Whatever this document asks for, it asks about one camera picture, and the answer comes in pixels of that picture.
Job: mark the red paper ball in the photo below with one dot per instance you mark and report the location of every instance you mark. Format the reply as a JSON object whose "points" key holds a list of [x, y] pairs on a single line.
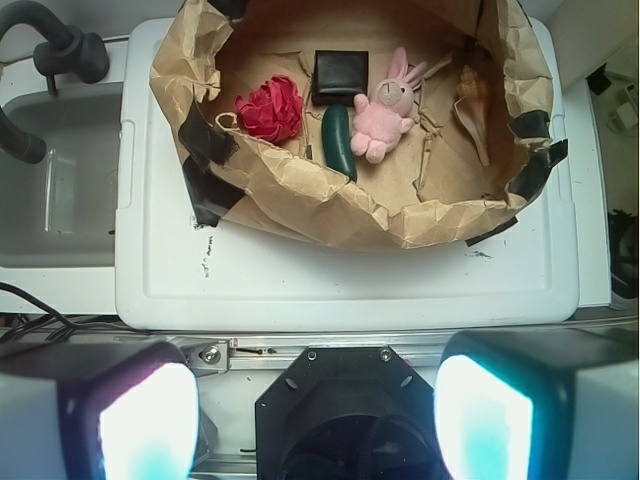
{"points": [[273, 112]]}

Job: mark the pink plush bunny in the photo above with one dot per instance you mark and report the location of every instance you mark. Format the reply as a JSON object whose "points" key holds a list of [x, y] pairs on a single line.
{"points": [[383, 117]]}

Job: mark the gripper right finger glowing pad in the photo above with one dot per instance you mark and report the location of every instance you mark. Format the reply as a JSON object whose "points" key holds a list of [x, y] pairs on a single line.
{"points": [[524, 404]]}

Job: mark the white plastic cooler lid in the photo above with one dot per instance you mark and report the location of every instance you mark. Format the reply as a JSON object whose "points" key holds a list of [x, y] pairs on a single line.
{"points": [[173, 274]]}

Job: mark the black square wallet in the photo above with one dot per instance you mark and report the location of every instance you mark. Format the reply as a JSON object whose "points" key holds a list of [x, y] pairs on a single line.
{"points": [[338, 76]]}

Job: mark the white sink basin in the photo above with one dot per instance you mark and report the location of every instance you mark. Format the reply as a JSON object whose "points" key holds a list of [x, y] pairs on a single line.
{"points": [[58, 216]]}

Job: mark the crumpled brown paper bag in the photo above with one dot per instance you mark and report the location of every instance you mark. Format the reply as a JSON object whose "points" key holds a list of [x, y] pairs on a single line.
{"points": [[430, 190]]}

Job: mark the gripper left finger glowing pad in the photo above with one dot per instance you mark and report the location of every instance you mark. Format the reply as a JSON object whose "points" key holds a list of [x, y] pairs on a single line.
{"points": [[97, 411]]}

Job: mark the beige conch seashell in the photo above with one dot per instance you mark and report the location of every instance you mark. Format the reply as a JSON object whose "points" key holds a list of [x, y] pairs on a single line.
{"points": [[472, 109]]}

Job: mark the dark green cucumber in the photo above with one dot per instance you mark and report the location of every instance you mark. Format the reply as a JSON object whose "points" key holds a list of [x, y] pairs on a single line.
{"points": [[335, 135]]}

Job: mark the black octagonal mount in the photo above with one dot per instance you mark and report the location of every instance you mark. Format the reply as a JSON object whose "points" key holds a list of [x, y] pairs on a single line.
{"points": [[347, 413]]}

